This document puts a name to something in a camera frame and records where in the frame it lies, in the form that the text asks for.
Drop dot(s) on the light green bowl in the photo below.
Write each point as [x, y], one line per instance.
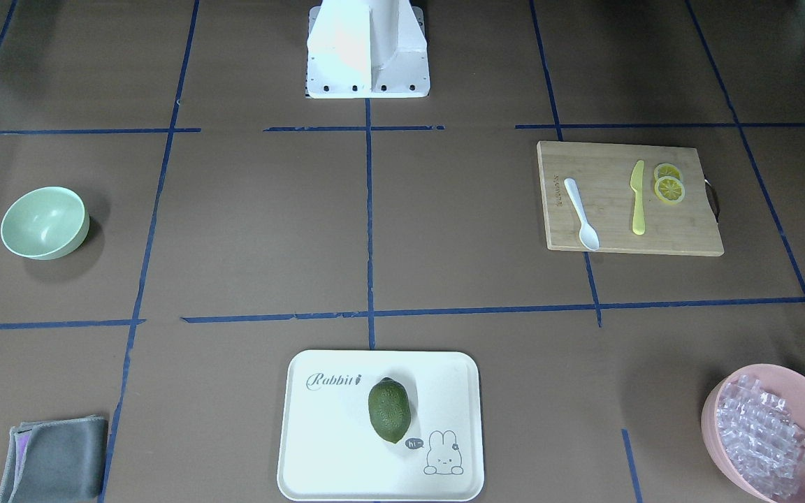
[45, 224]

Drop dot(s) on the white plastic spoon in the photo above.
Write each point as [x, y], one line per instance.
[586, 234]

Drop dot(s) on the green avocado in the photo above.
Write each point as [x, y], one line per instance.
[389, 410]

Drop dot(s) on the white rabbit tray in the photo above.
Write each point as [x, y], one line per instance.
[329, 450]

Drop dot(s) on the bamboo cutting board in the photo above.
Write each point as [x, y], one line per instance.
[602, 172]

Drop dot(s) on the yellow plastic knife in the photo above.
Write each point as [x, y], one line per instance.
[637, 185]

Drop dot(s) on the upper lemon slice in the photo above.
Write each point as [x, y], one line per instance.
[667, 170]

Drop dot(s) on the lemon slice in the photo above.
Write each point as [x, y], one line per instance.
[669, 190]
[667, 170]

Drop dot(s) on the lower lemon slice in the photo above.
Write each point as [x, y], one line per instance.
[669, 190]

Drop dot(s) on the grey folded cloth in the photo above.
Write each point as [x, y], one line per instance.
[55, 461]

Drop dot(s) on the clear ice cubes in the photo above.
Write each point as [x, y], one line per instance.
[761, 437]

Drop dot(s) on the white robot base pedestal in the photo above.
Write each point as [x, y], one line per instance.
[367, 50]

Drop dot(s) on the metal board handle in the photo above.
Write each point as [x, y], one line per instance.
[712, 199]

